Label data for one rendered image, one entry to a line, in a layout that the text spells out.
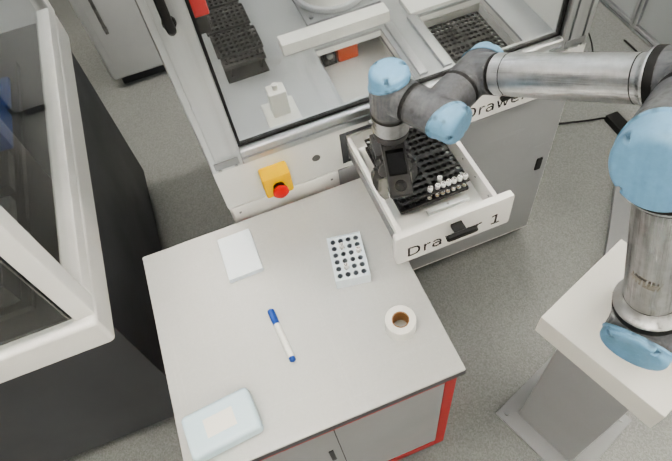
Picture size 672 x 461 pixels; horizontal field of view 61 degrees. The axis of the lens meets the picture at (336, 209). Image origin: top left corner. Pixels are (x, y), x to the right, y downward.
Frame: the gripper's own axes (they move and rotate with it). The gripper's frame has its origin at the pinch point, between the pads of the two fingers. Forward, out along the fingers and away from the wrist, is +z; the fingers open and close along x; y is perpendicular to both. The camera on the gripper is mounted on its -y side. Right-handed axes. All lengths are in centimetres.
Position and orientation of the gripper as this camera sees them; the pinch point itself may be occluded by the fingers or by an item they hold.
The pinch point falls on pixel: (395, 195)
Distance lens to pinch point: 128.3
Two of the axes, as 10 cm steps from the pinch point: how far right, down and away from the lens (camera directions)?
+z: 1.0, 5.7, 8.2
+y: -2.0, -7.9, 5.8
